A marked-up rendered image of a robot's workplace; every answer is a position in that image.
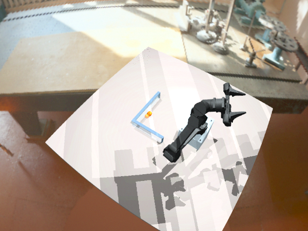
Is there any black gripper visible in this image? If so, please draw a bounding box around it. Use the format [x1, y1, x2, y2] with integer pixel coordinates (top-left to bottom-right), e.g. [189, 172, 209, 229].
[211, 82, 246, 127]

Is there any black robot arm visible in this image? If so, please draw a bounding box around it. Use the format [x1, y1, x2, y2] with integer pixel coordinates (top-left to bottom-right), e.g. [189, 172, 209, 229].
[163, 99, 212, 163]

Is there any clear low l-shaped wall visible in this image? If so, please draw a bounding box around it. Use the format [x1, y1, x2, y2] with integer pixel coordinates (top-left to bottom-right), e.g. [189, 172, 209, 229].
[131, 93, 162, 143]

